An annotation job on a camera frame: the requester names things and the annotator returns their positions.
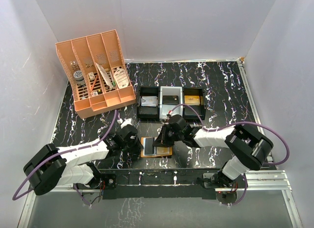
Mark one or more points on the white paper leaflet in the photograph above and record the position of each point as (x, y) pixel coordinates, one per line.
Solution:
(105, 76)

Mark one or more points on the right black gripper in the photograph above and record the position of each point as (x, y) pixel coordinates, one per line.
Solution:
(162, 140)

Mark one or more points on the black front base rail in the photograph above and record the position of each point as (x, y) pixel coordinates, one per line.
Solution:
(162, 183)

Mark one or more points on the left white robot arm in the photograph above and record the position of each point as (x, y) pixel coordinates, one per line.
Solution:
(54, 166)

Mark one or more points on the peach desk file organizer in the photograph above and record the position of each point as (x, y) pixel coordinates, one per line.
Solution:
(82, 54)

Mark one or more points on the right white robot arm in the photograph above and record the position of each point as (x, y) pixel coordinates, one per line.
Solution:
(249, 146)

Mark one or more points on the white labelled package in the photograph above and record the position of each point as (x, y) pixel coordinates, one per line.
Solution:
(121, 78)

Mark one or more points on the orange pencil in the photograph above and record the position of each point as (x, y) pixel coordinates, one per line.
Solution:
(94, 82)

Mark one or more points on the gold credit card stack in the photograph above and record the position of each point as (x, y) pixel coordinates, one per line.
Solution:
(193, 100)

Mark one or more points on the grey tape roll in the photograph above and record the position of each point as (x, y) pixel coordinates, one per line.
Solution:
(78, 77)

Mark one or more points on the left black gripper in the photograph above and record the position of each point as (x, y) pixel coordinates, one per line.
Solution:
(137, 147)

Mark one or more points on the white middle card bin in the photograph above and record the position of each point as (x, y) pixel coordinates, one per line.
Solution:
(164, 109)

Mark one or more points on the left black card bin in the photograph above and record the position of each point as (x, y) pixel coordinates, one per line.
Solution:
(147, 113)

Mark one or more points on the orange leather card holder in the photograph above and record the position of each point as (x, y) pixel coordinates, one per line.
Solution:
(150, 151)

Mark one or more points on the aluminium table frame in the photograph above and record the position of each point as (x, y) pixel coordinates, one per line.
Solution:
(267, 203)

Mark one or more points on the silver credit card stack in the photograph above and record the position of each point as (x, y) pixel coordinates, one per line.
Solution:
(149, 101)

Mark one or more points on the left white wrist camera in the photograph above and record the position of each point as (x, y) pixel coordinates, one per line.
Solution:
(125, 122)

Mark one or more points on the black credit card stack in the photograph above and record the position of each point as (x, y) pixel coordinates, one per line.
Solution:
(170, 100)

